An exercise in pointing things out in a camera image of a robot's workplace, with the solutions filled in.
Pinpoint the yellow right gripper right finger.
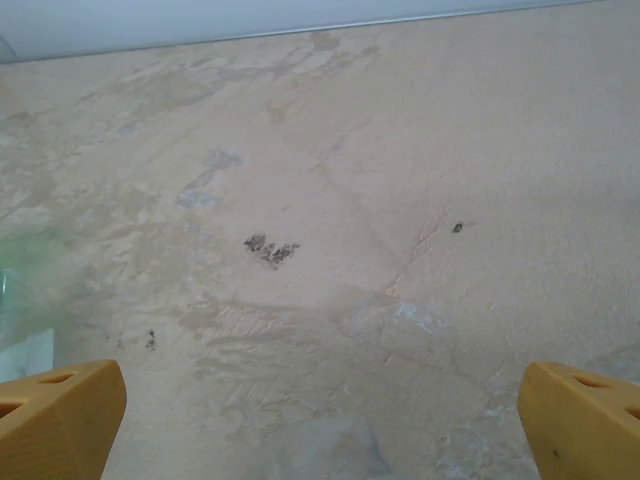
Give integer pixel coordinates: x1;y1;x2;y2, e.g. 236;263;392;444
517;360;640;480

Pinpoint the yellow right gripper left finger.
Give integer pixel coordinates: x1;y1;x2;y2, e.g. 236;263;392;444
0;358;127;480

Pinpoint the aluminium table edge rail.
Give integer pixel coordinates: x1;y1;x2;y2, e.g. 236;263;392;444
0;0;621;65

